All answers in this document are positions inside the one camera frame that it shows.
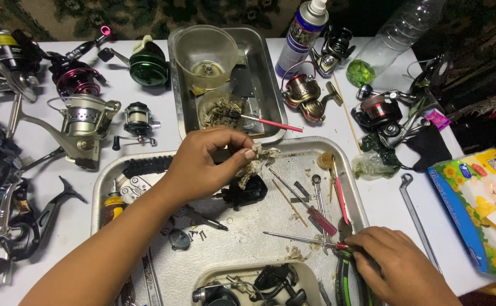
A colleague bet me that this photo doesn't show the person's right hand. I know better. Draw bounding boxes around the person's right hand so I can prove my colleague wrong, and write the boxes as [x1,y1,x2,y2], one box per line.
[344,226,462,306]

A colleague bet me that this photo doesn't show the person's left hand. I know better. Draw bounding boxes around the person's left hand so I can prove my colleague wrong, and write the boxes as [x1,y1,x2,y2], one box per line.
[168,127,258,205]

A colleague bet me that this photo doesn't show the tissue wad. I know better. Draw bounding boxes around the tissue wad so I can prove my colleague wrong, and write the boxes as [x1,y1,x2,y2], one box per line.
[234,142,281,190]

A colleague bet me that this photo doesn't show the small red-handled screwdriver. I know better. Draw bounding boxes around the small red-handled screwdriver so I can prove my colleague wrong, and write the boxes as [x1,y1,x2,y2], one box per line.
[262,231,351,252]

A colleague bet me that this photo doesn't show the long silver wrench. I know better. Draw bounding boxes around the long silver wrench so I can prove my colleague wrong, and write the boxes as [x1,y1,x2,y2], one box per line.
[399,173,443,275]

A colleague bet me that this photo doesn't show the black reel body part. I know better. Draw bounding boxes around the black reel body part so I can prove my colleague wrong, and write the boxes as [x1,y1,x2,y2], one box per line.
[212,173,269,212]

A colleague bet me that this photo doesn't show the plastic cup with dirty tissue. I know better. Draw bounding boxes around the plastic cup with dirty tissue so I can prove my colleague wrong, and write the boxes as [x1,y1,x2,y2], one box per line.
[196,88,247,130]

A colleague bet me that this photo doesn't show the silver folding pliers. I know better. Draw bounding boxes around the silver folding pliers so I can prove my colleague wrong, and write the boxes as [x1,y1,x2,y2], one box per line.
[117,173,155,205]

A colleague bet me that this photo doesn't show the small black conventional reel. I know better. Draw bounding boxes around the small black conventional reel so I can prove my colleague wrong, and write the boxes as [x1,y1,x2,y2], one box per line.
[111,101,162,152]

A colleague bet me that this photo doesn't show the round black reel cap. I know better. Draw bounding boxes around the round black reel cap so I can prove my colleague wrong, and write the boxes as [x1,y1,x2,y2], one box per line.
[168,228,192,252]

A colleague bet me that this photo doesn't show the white plastic container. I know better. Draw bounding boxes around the white plastic container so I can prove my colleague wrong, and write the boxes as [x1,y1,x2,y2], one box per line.
[190,260,324,306]

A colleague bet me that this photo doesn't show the large metal tray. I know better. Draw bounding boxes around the large metal tray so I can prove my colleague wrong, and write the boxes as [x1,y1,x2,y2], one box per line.
[91,136,370,306]

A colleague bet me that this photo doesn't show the red slim pen tool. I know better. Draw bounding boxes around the red slim pen tool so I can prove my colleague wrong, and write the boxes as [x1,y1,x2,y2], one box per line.
[331,156,351,226]

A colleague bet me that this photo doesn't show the short wooden stick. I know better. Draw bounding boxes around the short wooden stick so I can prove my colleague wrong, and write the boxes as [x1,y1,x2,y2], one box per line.
[271,178,309,228]

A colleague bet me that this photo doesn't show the floral tissue pack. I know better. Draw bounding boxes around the floral tissue pack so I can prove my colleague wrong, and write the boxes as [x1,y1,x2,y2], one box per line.
[427,147,496,280]

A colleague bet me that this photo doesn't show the green crumpled plastic bag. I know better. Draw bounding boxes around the green crumpled plastic bag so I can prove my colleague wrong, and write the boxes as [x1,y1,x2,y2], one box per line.
[351,133,403,180]

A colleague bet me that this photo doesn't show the small silver wrench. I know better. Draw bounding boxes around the small silver wrench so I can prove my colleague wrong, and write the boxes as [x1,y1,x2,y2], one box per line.
[310,174,334,256]

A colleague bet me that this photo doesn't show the clear plastic cup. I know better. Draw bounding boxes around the clear plastic cup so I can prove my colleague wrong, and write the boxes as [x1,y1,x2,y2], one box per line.
[172,24,239,91]

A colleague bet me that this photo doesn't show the green baitcasting reel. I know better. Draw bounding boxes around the green baitcasting reel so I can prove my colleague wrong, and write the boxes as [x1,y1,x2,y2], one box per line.
[97,35,171,89]

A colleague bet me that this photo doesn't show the small deep metal tray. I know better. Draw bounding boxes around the small deep metal tray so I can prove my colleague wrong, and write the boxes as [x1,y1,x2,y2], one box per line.
[167,25,289,145]

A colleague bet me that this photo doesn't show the black cloth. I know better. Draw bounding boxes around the black cloth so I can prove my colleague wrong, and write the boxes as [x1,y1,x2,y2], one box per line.
[402,123,453,173]

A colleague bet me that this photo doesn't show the large silver spinning reel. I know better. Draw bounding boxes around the large silver spinning reel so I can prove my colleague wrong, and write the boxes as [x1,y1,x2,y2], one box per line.
[6,93,122,171]

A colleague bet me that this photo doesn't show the black reel parts in container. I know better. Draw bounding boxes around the black reel parts in container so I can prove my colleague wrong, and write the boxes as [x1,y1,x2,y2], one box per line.
[192,263,311,306]

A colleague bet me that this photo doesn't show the amber round cap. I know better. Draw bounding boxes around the amber round cap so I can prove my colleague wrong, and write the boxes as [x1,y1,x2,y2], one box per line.
[317,152,336,171]

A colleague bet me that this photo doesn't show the gold red spinning reel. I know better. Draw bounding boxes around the gold red spinning reel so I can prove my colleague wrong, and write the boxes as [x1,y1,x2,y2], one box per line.
[279,61,344,124]

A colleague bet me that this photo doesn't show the magenta black spinning reel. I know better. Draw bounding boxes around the magenta black spinning reel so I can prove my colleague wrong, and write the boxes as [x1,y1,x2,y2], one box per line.
[45,25,113,98]

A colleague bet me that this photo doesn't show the pink small packet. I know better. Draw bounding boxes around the pink small packet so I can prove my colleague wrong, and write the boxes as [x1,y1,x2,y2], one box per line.
[423,108,452,132]

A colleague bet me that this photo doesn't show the black red spinning reel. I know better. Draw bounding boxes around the black red spinning reel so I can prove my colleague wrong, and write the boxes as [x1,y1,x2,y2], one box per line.
[351,83,432,150]

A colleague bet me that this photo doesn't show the long thin wooden skewer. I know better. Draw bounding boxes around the long thin wooden skewer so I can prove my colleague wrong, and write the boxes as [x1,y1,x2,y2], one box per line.
[332,72,364,156]

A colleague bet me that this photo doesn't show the blue white spray can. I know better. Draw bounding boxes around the blue white spray can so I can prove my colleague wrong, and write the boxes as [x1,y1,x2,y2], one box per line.
[274,0,330,80]

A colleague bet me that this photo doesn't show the black silver spinning reel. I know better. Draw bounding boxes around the black silver spinning reel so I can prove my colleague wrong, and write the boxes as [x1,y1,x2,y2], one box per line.
[309,25,357,80]

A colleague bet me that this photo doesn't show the black grey spinning reel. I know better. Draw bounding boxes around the black grey spinning reel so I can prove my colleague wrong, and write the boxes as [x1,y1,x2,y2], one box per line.
[0,175,89,263]

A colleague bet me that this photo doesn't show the black reel by cloth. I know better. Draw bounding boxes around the black reel by cloth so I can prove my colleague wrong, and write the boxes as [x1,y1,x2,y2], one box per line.
[409,53,453,100]

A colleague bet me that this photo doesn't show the black reel with yellow line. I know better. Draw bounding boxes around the black reel with yellow line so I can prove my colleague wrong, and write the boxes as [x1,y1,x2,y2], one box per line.
[0,28,46,86]

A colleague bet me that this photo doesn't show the clear plastic bottle green cap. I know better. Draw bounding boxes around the clear plastic bottle green cap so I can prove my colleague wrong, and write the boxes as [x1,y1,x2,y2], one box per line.
[345,0,447,88]

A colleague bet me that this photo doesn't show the green black rod handle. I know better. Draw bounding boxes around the green black rod handle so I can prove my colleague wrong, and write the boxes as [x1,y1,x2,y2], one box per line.
[334,248,375,306]

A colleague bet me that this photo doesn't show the red-handled small brush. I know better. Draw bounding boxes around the red-handled small brush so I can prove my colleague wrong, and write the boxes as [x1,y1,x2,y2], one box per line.
[228,111,304,133]

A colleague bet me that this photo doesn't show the clear red-handled screwdriver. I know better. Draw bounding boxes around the clear red-handled screwdriver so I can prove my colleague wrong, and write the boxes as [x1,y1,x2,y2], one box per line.
[268,167,338,238]

